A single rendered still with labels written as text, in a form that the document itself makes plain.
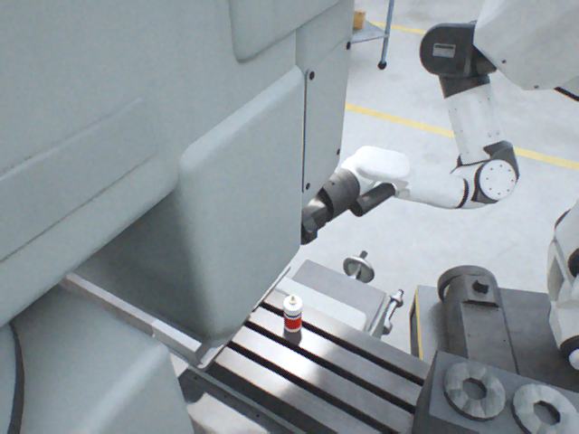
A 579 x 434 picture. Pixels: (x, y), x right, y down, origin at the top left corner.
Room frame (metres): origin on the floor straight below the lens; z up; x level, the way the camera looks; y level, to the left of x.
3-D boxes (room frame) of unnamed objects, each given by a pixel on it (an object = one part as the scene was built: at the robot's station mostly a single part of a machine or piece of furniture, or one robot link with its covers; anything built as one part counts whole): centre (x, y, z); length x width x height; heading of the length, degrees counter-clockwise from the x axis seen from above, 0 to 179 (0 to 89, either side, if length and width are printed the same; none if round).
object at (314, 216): (0.63, -0.04, 1.24); 0.13 x 0.12 x 0.10; 41
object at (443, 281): (1.04, -0.64, 0.50); 0.20 x 0.05 x 0.20; 81
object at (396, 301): (0.95, -0.36, 0.48); 0.22 x 0.06 x 0.06; 150
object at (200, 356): (0.67, 0.15, 0.96); 0.35 x 0.15 x 0.11; 148
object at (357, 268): (1.00, -0.22, 0.60); 0.16 x 0.12 x 0.12; 150
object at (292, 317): (0.60, -0.01, 0.96); 0.04 x 0.04 x 0.11
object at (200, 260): (0.40, 0.13, 1.47); 0.24 x 0.19 x 0.26; 60
